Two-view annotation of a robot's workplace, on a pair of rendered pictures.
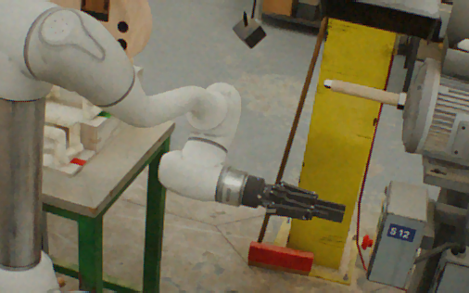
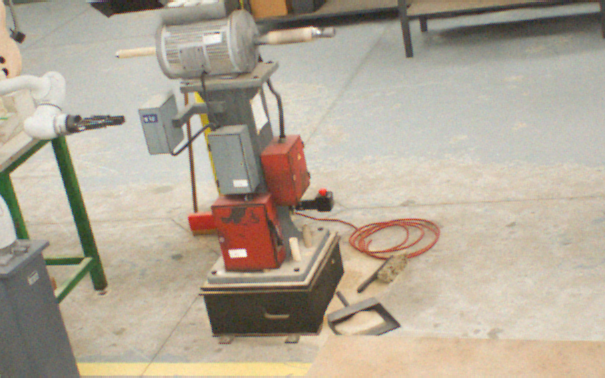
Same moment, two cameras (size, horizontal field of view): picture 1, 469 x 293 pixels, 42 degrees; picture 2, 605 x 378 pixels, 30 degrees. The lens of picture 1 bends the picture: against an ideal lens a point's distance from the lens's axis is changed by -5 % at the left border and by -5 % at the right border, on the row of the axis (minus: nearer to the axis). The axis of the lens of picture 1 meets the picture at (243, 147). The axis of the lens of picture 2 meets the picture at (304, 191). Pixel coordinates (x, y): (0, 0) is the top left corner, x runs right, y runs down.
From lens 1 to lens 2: 3.33 m
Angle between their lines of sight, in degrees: 9
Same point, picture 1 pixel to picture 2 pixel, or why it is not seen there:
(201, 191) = (46, 131)
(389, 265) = (155, 140)
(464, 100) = (181, 36)
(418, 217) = (155, 106)
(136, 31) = (10, 60)
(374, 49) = not seen: hidden behind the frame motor
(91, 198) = not seen: outside the picture
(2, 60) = not seen: outside the picture
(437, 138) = (175, 63)
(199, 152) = (41, 111)
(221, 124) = (49, 92)
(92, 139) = not seen: outside the picture
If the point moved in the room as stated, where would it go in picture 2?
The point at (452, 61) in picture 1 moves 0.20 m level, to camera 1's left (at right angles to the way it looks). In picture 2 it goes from (165, 16) to (118, 24)
